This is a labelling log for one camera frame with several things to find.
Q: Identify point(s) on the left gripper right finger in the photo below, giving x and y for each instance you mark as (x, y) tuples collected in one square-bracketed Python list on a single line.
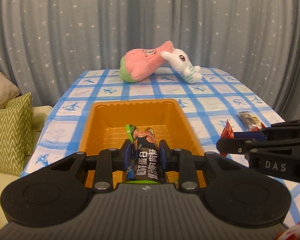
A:
[(164, 152)]

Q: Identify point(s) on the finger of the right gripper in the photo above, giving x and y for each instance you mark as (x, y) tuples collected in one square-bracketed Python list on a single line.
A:
[(242, 146), (251, 135)]

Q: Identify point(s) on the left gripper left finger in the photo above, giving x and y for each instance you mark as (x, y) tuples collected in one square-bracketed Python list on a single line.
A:
[(125, 154)]

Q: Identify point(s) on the grey printed snack packet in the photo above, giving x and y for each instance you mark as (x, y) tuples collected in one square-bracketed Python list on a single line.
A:
[(251, 122)]

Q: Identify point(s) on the red festive candy packet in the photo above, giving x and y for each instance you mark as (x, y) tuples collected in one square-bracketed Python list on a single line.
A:
[(226, 135)]

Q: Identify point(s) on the green-edged chicken snack packet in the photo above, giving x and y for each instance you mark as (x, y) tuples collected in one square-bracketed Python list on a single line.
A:
[(145, 166)]

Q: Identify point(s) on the orange plastic bin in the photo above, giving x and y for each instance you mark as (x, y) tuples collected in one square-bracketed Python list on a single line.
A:
[(118, 133)]

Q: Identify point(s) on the blue checked tablecloth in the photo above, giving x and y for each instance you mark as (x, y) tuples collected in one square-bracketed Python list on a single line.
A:
[(209, 105)]

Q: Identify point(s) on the pink peach plush toy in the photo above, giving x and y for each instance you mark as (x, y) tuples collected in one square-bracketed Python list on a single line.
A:
[(138, 64)]

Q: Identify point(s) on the white bunny plush toy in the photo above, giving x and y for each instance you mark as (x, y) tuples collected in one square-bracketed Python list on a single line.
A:
[(181, 63)]

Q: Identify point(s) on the green zigzag cushion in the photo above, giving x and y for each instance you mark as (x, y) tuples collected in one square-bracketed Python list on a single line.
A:
[(15, 134)]

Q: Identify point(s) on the light green sofa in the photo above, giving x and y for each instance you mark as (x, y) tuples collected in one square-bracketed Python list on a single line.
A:
[(39, 116)]

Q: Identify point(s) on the grey star curtain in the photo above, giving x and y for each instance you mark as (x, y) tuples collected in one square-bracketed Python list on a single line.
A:
[(46, 44)]

